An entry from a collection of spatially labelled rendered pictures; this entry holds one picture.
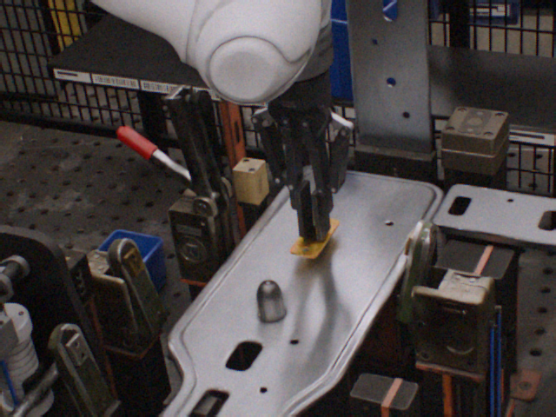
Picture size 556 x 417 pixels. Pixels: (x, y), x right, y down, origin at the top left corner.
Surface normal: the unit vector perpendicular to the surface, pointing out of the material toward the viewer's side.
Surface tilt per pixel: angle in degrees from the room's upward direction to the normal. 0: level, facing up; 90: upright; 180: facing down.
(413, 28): 90
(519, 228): 0
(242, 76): 93
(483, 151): 89
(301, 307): 0
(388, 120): 90
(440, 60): 0
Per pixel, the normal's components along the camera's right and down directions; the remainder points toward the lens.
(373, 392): -0.11, -0.82
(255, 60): -0.04, 0.65
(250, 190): -0.42, 0.55
